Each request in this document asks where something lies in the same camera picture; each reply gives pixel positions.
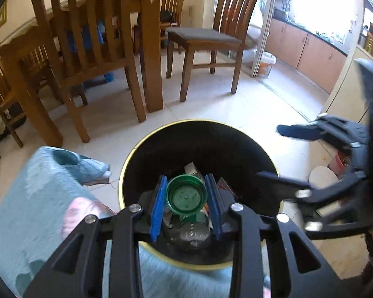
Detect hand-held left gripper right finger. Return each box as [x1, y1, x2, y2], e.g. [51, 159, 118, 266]
[204, 173, 342, 298]

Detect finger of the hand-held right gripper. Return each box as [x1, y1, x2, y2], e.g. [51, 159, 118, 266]
[277, 115, 370, 149]
[256, 165, 370, 240]

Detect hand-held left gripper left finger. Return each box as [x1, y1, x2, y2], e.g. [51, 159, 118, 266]
[23, 174, 168, 298]

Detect green round lid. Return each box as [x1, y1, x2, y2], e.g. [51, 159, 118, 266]
[165, 175, 208, 215]

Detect black bin with gold rim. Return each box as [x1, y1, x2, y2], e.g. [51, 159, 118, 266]
[118, 119, 283, 270]

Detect black crumpled bag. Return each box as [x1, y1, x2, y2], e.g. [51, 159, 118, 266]
[174, 222, 212, 252]

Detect white round lid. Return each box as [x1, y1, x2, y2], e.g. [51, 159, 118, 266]
[309, 166, 341, 218]

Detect red container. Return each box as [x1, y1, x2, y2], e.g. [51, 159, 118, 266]
[328, 151, 350, 179]

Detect wooden kitchen cabinets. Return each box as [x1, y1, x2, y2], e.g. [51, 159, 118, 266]
[264, 17, 350, 94]

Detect glass sliding door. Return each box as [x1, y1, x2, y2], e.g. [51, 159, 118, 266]
[203, 0, 282, 78]

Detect teal printed tablecloth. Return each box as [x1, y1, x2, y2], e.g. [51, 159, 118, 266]
[0, 146, 271, 298]

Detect wooden chair with grey cushion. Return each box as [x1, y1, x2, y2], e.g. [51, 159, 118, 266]
[165, 0, 265, 102]

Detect wooden dining table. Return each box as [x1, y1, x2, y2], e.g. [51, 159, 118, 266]
[0, 0, 164, 148]

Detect blue plastic stool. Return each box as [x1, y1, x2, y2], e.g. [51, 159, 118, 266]
[65, 23, 114, 84]

